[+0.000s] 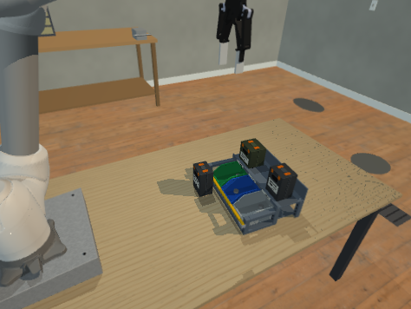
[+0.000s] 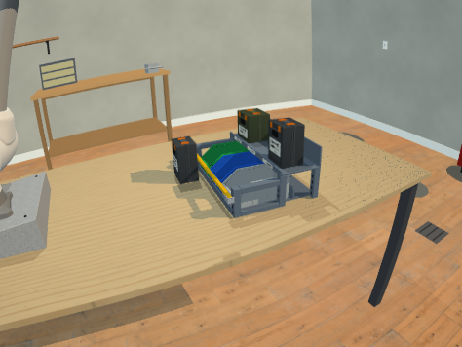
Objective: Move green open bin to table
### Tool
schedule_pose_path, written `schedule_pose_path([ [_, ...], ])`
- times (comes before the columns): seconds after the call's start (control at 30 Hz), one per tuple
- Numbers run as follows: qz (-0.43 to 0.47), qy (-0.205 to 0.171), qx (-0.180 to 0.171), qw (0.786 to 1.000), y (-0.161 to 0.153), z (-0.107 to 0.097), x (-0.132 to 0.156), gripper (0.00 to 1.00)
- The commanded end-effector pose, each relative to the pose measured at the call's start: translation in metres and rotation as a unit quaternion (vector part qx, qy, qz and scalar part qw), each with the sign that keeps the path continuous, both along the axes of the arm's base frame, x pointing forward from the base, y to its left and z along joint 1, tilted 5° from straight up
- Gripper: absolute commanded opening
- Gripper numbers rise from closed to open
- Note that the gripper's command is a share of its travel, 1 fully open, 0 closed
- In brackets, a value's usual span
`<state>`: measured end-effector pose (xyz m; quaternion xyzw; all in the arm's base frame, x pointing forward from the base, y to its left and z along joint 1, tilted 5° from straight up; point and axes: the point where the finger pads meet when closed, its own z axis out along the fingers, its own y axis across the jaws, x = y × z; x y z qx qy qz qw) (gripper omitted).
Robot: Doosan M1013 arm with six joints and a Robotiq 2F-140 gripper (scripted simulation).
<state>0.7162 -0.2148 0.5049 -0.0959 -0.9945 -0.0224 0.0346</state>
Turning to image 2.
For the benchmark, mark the yellow bar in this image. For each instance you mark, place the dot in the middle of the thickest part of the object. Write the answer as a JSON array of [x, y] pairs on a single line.
[[214, 178]]

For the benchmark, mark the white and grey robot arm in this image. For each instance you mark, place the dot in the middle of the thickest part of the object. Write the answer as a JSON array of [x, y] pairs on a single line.
[[8, 135]]

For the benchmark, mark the green bin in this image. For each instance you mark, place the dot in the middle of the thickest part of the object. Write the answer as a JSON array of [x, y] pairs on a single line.
[[219, 150]]

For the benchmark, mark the grey open bin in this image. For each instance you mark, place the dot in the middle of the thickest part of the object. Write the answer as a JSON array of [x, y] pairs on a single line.
[[252, 174]]

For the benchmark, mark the blue open bin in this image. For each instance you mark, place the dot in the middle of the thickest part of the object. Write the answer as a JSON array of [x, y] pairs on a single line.
[[227, 164]]

